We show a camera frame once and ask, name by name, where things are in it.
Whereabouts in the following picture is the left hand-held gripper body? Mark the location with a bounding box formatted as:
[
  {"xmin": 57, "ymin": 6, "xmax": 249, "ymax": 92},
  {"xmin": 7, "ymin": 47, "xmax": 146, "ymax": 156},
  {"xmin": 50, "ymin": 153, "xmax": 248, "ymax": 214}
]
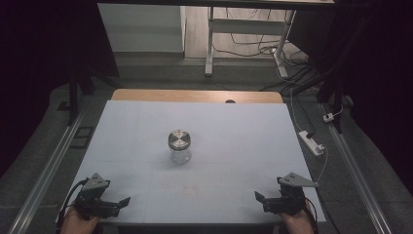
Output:
[{"xmin": 73, "ymin": 173, "xmax": 122, "ymax": 219}]

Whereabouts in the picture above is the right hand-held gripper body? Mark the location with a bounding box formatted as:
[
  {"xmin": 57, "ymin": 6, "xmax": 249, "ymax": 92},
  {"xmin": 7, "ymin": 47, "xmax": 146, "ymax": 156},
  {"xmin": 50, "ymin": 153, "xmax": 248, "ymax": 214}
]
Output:
[{"xmin": 262, "ymin": 172, "xmax": 319, "ymax": 216}]

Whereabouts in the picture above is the clear glass jar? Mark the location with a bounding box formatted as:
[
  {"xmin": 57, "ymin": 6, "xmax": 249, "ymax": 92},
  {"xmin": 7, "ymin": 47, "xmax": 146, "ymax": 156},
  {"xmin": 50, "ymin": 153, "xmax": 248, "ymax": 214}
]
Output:
[{"xmin": 169, "ymin": 146, "xmax": 193, "ymax": 165}]

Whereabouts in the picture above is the silver metal jar lid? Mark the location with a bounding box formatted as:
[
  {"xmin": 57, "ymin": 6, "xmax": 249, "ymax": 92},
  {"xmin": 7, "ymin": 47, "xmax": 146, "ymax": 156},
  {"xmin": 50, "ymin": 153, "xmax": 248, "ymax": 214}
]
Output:
[{"xmin": 168, "ymin": 129, "xmax": 192, "ymax": 151}]

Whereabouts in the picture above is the person's right hand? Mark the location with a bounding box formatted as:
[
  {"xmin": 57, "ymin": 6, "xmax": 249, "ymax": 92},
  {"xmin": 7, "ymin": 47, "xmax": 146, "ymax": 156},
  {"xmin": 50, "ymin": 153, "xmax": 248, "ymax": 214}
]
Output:
[{"xmin": 279, "ymin": 199, "xmax": 316, "ymax": 234}]

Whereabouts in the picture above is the person's left hand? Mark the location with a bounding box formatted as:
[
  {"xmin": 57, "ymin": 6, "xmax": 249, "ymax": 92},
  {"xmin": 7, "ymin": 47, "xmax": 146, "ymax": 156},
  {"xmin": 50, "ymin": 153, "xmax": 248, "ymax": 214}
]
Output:
[{"xmin": 59, "ymin": 204, "xmax": 100, "ymax": 234}]

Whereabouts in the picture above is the white power strip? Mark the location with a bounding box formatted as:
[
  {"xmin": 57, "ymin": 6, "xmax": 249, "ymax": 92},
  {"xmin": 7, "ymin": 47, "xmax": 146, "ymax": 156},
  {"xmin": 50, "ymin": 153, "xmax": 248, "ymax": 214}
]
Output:
[{"xmin": 297, "ymin": 130, "xmax": 325, "ymax": 157}]

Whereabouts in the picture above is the white board table cover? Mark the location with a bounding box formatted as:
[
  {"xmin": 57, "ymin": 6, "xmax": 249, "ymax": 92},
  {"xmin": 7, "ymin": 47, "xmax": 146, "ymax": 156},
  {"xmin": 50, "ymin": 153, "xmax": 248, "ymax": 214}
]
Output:
[{"xmin": 55, "ymin": 99, "xmax": 326, "ymax": 225}]

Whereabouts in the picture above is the black metal stand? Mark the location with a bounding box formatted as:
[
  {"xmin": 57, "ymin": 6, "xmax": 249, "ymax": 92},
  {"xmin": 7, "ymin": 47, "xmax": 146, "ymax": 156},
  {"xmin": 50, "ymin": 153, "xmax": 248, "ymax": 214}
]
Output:
[
  {"xmin": 57, "ymin": 64, "xmax": 120, "ymax": 126},
  {"xmin": 282, "ymin": 13, "xmax": 371, "ymax": 135}
]

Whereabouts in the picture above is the wooden table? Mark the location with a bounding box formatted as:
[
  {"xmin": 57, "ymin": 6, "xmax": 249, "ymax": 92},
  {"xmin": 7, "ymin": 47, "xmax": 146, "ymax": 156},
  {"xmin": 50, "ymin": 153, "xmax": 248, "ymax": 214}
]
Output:
[{"xmin": 110, "ymin": 88, "xmax": 284, "ymax": 105}]

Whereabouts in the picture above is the black curtain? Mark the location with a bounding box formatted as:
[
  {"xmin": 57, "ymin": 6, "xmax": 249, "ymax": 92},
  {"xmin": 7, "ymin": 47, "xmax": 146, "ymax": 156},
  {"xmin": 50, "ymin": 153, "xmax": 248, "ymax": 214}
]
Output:
[
  {"xmin": 288, "ymin": 0, "xmax": 413, "ymax": 196},
  {"xmin": 0, "ymin": 0, "xmax": 120, "ymax": 178}
]

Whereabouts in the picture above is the white cabinet panel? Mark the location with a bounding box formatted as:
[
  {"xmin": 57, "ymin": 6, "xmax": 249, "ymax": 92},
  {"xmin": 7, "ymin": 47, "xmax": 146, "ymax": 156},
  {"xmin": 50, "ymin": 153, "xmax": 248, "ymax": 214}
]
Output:
[{"xmin": 96, "ymin": 3, "xmax": 187, "ymax": 53}]

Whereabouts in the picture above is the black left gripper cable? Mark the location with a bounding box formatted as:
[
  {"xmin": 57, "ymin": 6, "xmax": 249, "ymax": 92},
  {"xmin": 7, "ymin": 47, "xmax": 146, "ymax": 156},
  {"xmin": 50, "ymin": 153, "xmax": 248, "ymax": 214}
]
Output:
[{"xmin": 56, "ymin": 176, "xmax": 90, "ymax": 228}]

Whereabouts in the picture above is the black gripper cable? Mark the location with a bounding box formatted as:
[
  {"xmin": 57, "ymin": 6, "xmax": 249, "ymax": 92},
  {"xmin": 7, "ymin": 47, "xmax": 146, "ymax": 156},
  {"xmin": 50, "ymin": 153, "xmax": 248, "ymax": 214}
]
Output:
[
  {"xmin": 304, "ymin": 195, "xmax": 320, "ymax": 234},
  {"xmin": 56, "ymin": 176, "xmax": 90, "ymax": 228}
]

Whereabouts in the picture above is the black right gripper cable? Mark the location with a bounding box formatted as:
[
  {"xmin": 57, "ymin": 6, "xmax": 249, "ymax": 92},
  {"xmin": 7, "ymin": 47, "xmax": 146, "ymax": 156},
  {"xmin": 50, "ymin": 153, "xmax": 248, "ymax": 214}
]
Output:
[{"xmin": 304, "ymin": 195, "xmax": 320, "ymax": 234}]

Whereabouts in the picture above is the white power strip cable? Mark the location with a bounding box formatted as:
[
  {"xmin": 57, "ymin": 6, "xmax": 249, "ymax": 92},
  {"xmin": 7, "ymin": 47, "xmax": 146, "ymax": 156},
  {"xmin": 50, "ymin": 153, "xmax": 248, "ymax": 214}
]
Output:
[{"xmin": 314, "ymin": 144, "xmax": 329, "ymax": 184}]

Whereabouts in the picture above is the aluminium floor rail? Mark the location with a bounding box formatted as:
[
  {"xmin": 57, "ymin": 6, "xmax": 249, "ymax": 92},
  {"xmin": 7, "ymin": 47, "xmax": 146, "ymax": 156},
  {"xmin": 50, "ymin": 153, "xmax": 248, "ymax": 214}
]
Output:
[
  {"xmin": 320, "ymin": 103, "xmax": 393, "ymax": 234},
  {"xmin": 6, "ymin": 106, "xmax": 87, "ymax": 234}
]

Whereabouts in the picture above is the black rectangular floor bracket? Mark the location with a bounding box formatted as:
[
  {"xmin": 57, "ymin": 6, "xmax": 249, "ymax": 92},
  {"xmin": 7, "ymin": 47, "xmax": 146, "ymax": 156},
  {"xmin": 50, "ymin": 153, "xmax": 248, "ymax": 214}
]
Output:
[{"xmin": 70, "ymin": 126, "xmax": 95, "ymax": 150}]

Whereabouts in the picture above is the black plug with cable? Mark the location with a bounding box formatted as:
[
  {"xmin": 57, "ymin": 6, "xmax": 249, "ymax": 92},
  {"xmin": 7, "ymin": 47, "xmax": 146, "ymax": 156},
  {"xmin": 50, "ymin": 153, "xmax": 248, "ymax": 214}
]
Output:
[{"xmin": 291, "ymin": 94, "xmax": 317, "ymax": 139}]

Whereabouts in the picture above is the bundle of black floor cables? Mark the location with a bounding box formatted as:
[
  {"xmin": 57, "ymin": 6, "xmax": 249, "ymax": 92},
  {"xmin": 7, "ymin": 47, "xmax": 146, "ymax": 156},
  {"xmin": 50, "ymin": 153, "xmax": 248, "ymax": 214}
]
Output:
[{"xmin": 212, "ymin": 8, "xmax": 315, "ymax": 94}]

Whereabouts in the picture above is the white desk frame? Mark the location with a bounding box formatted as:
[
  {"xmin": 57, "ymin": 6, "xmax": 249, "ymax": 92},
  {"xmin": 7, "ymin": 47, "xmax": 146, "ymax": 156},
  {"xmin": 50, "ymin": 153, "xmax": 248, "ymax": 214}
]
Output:
[{"xmin": 204, "ymin": 6, "xmax": 297, "ymax": 79}]

